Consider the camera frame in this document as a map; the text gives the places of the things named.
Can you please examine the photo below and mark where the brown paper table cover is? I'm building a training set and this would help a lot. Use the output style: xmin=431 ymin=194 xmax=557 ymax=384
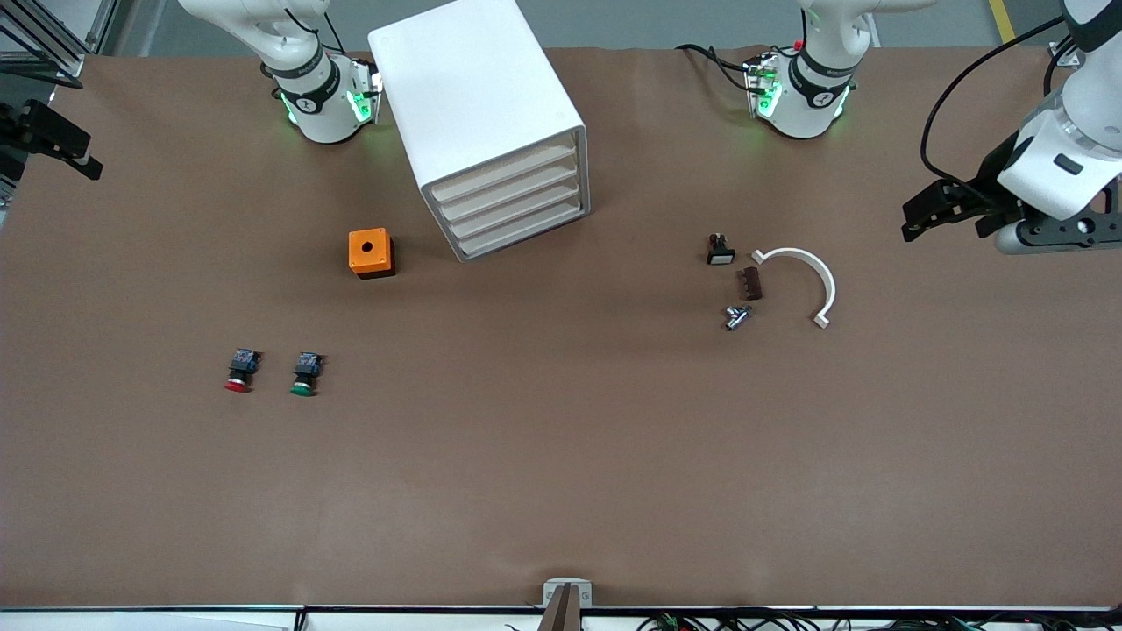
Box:
xmin=0 ymin=44 xmax=1122 ymax=610

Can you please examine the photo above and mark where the white curved plastic bracket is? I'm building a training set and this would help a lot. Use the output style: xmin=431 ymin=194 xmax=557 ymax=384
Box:
xmin=751 ymin=247 xmax=837 ymax=330

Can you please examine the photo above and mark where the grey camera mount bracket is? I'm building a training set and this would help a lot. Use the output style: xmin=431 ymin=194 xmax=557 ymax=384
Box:
xmin=536 ymin=578 xmax=593 ymax=631

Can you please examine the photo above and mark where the orange button box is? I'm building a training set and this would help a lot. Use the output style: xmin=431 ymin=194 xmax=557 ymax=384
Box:
xmin=348 ymin=228 xmax=396 ymax=280

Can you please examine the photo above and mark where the white plastic tray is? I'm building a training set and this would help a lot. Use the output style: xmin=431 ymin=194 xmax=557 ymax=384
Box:
xmin=430 ymin=133 xmax=579 ymax=204

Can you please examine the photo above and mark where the black arm base cable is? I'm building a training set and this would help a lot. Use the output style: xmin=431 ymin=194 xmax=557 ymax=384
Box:
xmin=675 ymin=42 xmax=755 ymax=93

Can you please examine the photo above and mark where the black cable bundle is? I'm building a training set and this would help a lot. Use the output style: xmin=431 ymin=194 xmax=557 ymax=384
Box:
xmin=504 ymin=609 xmax=1122 ymax=631

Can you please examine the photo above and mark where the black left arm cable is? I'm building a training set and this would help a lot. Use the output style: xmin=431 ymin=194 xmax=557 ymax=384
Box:
xmin=919 ymin=13 xmax=1075 ymax=189

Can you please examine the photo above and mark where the white drawer cabinet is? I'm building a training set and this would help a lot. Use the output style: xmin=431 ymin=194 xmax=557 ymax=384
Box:
xmin=367 ymin=0 xmax=591 ymax=264

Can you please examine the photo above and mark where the beige cabinet drawer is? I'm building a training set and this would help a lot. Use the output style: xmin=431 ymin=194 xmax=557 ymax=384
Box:
xmin=443 ymin=178 xmax=583 ymax=239
xmin=451 ymin=198 xmax=585 ymax=258
xmin=436 ymin=156 xmax=581 ymax=222

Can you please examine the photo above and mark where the red push button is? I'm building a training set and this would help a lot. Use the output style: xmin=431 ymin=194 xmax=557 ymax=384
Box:
xmin=224 ymin=348 xmax=262 ymax=394

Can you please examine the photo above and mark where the green push button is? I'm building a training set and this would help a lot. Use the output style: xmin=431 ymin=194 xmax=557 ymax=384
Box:
xmin=289 ymin=351 xmax=325 ymax=398

